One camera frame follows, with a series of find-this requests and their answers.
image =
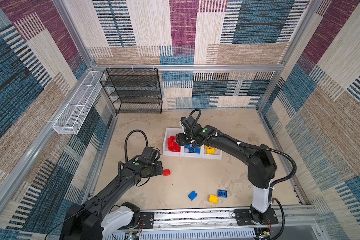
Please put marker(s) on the white wire mesh basket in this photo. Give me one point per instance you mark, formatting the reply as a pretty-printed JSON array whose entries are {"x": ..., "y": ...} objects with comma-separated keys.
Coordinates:
[{"x": 75, "y": 112}]

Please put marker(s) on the black wire shelf rack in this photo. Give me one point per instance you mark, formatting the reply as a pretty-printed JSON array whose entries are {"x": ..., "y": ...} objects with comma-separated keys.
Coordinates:
[{"x": 133, "y": 90}]

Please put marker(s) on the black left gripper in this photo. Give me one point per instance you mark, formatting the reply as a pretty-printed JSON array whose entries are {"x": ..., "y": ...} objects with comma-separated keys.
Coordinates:
[{"x": 159, "y": 168}]

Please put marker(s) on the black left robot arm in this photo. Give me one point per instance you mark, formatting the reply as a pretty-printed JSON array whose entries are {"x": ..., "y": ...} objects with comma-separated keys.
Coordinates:
[{"x": 95, "y": 219}]

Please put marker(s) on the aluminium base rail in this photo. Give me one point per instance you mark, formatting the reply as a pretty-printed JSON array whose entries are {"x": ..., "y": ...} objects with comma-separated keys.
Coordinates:
[{"x": 291, "y": 222}]

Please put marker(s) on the red lego brick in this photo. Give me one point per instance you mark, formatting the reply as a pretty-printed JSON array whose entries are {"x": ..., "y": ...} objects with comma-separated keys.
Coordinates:
[
  {"x": 174, "y": 147},
  {"x": 171, "y": 139},
  {"x": 166, "y": 172}
]

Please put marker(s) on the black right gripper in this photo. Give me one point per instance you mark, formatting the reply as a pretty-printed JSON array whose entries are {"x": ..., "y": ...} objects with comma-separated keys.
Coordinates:
[{"x": 180, "y": 139}]

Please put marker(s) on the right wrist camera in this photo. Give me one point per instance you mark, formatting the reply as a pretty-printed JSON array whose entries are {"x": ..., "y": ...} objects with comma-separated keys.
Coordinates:
[{"x": 186, "y": 123}]

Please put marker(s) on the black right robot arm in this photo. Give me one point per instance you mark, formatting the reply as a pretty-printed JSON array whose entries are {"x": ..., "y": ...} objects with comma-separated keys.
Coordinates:
[{"x": 261, "y": 164}]

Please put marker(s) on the white three-compartment bin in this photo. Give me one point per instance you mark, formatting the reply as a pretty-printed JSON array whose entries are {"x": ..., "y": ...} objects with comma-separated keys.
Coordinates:
[{"x": 185, "y": 149}]

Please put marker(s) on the yellow lego brick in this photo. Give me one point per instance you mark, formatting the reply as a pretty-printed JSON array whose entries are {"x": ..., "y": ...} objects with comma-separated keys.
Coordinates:
[
  {"x": 213, "y": 199},
  {"x": 210, "y": 151}
]

